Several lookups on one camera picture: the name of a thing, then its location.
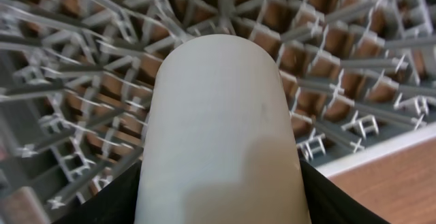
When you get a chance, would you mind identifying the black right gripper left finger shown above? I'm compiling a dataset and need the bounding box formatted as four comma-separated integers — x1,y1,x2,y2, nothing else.
53,161,141,224

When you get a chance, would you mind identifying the grey dishwasher rack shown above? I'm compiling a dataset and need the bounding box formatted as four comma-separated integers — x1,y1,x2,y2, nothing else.
1,0,435,223

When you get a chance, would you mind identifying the white green cup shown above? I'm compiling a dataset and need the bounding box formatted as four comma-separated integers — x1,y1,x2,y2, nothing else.
135,35,311,224

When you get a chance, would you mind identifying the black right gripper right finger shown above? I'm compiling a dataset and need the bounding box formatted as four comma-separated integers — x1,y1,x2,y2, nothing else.
300,160,389,224

